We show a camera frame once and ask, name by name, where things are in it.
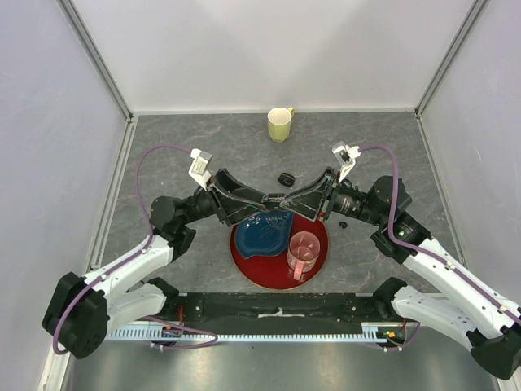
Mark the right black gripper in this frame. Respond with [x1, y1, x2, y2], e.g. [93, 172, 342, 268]
[281, 166, 386, 226]

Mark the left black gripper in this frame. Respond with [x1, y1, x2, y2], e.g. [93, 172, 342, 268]
[181, 168, 269, 226]

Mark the black earbud case gold rim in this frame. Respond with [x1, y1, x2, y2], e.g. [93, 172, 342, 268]
[278, 172, 296, 187]

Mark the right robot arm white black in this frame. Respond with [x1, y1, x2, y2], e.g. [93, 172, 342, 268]
[281, 169, 520, 380]

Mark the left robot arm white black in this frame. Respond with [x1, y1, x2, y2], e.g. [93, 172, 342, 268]
[42, 169, 287, 358]

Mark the blue leaf-shaped dish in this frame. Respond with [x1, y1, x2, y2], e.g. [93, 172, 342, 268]
[234, 211, 294, 259]

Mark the pink glass mug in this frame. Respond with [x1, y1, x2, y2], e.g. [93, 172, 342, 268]
[287, 231, 321, 281]

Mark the yellow-green ceramic mug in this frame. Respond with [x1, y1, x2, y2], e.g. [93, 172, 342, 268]
[267, 108, 295, 143]

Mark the round red tray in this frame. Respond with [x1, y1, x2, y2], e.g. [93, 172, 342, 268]
[230, 215, 329, 290]

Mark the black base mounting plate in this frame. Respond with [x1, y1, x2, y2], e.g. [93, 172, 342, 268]
[158, 292, 403, 335]

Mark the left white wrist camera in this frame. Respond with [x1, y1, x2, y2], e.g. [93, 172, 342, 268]
[188, 148, 212, 190]

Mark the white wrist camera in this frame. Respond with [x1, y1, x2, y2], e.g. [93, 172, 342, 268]
[188, 148, 212, 190]
[331, 142, 361, 182]

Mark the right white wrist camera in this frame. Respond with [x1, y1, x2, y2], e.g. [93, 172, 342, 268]
[331, 142, 361, 182]

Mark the slotted cable duct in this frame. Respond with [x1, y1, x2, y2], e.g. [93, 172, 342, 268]
[106, 322, 405, 344]

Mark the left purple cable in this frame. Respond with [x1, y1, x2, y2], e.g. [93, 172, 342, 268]
[51, 144, 218, 357]

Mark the purple cable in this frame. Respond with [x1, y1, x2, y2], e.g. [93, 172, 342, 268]
[51, 144, 218, 357]
[357, 145, 521, 351]

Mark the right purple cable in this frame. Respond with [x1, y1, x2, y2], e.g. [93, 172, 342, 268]
[357, 145, 521, 351]

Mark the right aluminium frame post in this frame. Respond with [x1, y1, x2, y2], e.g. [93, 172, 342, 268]
[414, 0, 489, 119]

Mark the aluminium frame post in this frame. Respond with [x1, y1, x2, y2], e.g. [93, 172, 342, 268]
[414, 0, 489, 119]
[57, 0, 134, 121]

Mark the left aluminium frame post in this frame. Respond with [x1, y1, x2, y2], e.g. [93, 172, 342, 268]
[57, 0, 134, 121]

